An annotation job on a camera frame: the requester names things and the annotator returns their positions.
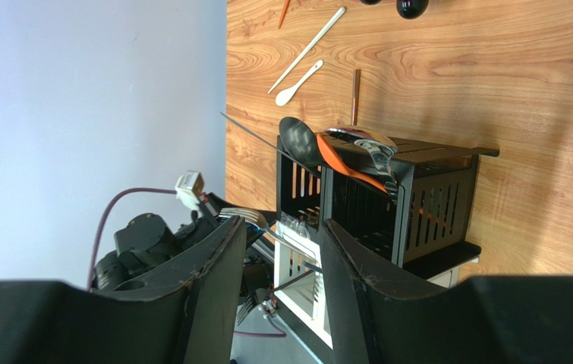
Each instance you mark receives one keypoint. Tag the dark grey chopstick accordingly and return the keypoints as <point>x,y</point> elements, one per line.
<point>355,96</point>

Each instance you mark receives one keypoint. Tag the steel spoon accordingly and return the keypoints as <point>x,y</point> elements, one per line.
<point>380,148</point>

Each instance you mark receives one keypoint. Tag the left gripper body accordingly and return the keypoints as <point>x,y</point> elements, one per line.
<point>146,242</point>

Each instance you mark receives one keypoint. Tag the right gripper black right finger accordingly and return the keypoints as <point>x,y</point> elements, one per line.
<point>380,313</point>

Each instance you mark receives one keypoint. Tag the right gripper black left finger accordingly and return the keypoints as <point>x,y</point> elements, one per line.
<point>183,311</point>

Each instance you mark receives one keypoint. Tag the small white plastic spoon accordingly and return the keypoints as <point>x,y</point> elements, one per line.
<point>286,95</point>

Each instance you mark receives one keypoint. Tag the white slotted utensil caddy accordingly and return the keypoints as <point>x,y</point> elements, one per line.
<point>301,297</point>

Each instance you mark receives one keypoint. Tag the black utensil caddy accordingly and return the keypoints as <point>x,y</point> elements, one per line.
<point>422,230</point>

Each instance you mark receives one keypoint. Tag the black ladle spoon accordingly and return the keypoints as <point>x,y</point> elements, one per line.
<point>300,141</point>

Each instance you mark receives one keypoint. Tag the white orange chopstick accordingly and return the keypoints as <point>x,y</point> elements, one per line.
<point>324,30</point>

